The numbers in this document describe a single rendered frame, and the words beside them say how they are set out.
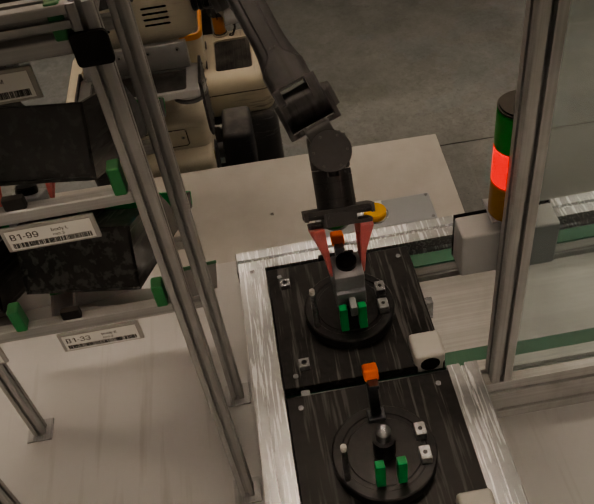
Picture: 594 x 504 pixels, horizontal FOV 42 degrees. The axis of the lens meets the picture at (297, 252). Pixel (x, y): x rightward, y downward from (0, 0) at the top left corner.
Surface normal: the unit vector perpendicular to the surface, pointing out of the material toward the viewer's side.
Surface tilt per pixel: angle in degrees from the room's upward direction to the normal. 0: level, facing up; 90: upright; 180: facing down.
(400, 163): 0
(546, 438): 0
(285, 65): 52
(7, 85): 90
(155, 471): 0
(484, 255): 90
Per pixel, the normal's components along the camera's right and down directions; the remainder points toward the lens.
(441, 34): -0.11, -0.69
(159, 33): 0.12, 0.80
